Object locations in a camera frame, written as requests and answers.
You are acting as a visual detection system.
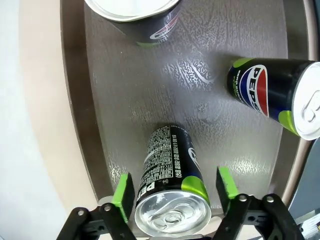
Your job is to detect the black Pepsi zero can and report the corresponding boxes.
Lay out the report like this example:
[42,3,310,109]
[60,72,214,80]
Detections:
[226,57,320,141]
[134,124,213,238]
[83,0,181,48]

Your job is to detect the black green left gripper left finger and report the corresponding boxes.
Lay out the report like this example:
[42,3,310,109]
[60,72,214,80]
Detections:
[56,172,137,240]

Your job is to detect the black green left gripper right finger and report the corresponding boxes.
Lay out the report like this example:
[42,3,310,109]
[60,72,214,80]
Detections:
[212,166,303,240]

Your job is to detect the brown plastic serving tray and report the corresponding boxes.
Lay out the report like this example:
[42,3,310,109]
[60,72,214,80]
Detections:
[59,0,318,226]

